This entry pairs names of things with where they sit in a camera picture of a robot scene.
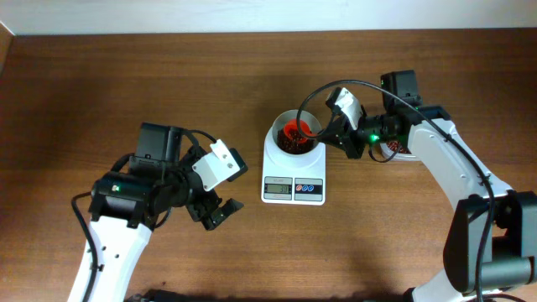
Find white digital kitchen scale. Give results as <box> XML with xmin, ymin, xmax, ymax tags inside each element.
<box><xmin>260</xmin><ymin>130</ymin><xmax>326</xmax><ymax>206</ymax></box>

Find orange measuring scoop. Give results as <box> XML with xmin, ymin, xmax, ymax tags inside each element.
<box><xmin>283</xmin><ymin>119</ymin><xmax>313</xmax><ymax>144</ymax></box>

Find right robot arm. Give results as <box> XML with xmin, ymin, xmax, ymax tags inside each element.
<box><xmin>313</xmin><ymin>70</ymin><xmax>536</xmax><ymax>302</ymax></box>

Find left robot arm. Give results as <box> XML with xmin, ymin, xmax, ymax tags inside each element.
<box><xmin>69</xmin><ymin>122</ymin><xmax>248</xmax><ymax>301</ymax></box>

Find red beans pile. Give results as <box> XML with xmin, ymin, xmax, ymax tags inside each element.
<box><xmin>386</xmin><ymin>141</ymin><xmax>410</xmax><ymax>154</ymax></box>

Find red beans in bowl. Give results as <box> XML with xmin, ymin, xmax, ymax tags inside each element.
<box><xmin>277</xmin><ymin>133</ymin><xmax>314</xmax><ymax>155</ymax></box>

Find white round bowl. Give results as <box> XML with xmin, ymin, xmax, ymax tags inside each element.
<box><xmin>267</xmin><ymin>110</ymin><xmax>321</xmax><ymax>156</ymax></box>

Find clear plastic bean container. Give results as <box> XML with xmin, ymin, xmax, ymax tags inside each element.
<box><xmin>380</xmin><ymin>142</ymin><xmax>419</xmax><ymax>162</ymax></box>

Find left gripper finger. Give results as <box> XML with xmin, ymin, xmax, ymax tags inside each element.
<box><xmin>203</xmin><ymin>199</ymin><xmax>244</xmax><ymax>231</ymax></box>
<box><xmin>185</xmin><ymin>190</ymin><xmax>222</xmax><ymax>222</ymax></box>

